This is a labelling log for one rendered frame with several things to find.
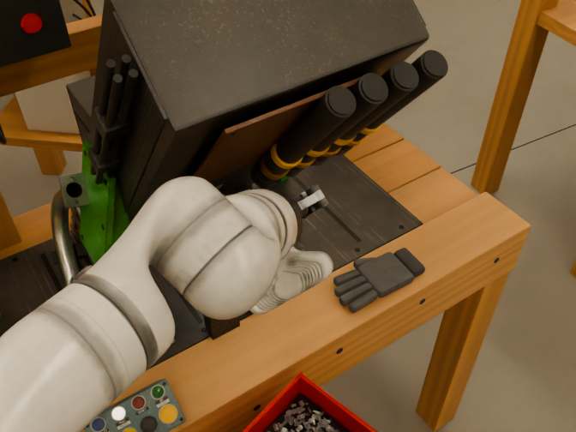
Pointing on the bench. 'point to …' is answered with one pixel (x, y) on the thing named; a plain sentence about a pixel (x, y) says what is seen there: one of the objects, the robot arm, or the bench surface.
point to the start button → (168, 413)
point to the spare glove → (376, 278)
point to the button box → (133, 417)
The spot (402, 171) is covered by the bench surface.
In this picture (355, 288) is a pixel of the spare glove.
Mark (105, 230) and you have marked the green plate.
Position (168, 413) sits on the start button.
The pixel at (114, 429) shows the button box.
